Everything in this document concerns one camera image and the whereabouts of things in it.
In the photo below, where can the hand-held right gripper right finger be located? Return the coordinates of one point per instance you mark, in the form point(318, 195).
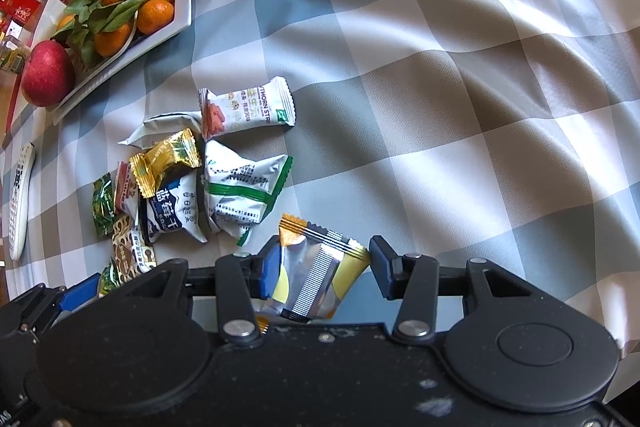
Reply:
point(382, 268)

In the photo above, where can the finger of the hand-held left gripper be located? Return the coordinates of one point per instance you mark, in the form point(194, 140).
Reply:
point(80, 292)

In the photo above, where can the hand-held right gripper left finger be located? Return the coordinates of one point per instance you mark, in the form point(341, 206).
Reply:
point(267, 268)

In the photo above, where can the orange and silver snack packet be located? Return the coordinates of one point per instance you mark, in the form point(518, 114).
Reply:
point(320, 267)

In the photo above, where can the brown and gold patterned packet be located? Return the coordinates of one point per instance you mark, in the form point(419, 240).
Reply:
point(131, 249)

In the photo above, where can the white packet with green stripes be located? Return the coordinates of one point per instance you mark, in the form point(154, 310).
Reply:
point(240, 187)

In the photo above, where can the gold candy wrapper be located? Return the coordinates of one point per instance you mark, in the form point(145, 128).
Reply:
point(167, 157)

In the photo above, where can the white packet with orange picture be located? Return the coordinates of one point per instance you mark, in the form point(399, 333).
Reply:
point(245, 109)

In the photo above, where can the plain silver-white snack packet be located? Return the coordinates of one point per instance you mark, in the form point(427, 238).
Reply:
point(160, 127)

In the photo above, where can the green candy wrapper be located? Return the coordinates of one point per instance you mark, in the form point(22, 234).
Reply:
point(109, 279)
point(102, 207)

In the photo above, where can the white remote control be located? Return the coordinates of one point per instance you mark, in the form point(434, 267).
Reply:
point(21, 207)

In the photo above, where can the red and white snack packet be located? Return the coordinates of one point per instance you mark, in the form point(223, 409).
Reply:
point(125, 189)

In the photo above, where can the blue and white snack packet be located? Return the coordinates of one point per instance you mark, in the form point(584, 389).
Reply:
point(170, 212)

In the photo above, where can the blue grey checked tablecloth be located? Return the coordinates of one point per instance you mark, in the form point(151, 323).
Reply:
point(425, 107)

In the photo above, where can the red apple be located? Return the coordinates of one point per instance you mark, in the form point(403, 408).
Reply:
point(47, 74)

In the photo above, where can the pile of leafy tangerines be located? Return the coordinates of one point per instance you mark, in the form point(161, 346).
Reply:
point(120, 14)

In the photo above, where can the red gift box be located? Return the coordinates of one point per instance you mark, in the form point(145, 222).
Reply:
point(20, 4)

